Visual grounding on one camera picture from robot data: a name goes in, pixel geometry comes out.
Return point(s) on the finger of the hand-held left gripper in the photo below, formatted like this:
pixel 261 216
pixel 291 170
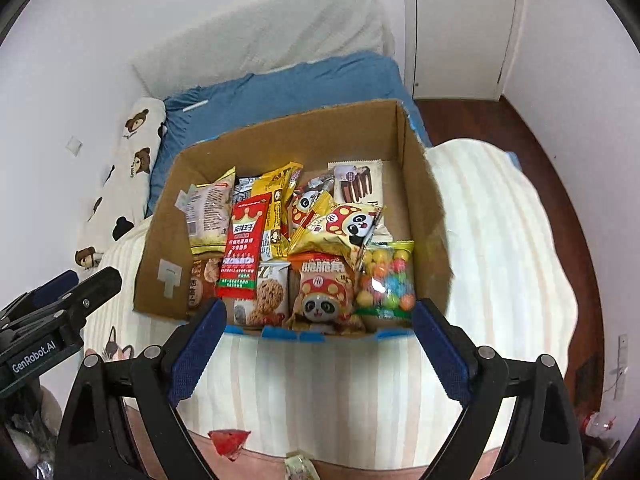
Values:
pixel 95 290
pixel 52 290

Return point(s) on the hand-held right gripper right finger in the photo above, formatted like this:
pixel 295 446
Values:
pixel 440 350

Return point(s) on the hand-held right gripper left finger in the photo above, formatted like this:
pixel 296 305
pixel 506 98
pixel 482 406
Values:
pixel 197 350

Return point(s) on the brown cookie packet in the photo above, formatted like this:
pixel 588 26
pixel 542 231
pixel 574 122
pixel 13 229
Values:
pixel 202 282

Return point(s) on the colourful candy ball bag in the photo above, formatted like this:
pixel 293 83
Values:
pixel 385 280

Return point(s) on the white oat cookie packet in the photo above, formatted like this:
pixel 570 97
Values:
pixel 267 295

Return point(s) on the red green snack packet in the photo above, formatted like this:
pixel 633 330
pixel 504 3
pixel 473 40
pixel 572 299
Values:
pixel 242 255

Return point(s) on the orange panda snack packet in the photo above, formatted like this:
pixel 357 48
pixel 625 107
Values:
pixel 320 295

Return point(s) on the yellow clear cake packet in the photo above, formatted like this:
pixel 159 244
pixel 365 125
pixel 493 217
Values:
pixel 207 215

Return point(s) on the cardboard box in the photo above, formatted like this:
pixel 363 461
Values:
pixel 415 200

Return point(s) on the yellow panda snack packet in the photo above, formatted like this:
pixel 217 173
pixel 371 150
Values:
pixel 345 225

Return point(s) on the dark silver snack packet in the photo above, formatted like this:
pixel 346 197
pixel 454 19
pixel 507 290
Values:
pixel 244 187

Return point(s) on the yellow brown snack packet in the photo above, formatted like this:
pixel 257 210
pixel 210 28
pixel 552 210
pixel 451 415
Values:
pixel 277 195

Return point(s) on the round panda snack packet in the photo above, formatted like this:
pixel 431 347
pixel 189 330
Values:
pixel 305 207

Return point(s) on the white chocolate stick packet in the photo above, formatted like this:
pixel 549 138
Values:
pixel 357 180

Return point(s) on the silver brown candy wrapper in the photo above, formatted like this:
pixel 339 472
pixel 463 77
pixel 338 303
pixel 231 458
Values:
pixel 320 181

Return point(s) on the printed cat blanket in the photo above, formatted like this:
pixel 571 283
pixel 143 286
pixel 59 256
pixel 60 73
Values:
pixel 475 260

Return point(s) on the red triangular snack packet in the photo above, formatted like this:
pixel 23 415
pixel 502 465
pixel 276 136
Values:
pixel 227 442

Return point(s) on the bear print pillow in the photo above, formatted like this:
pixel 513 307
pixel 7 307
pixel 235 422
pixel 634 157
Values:
pixel 130 160

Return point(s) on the pale green snack packet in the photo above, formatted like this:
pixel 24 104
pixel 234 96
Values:
pixel 300 467

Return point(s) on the blue quilt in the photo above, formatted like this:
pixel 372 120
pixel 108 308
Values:
pixel 300 90

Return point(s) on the white fluffy blanket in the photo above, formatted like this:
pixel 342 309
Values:
pixel 260 35

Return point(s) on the white door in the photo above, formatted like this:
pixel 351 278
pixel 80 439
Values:
pixel 465 35

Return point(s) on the white wall socket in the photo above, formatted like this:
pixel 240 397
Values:
pixel 74 145

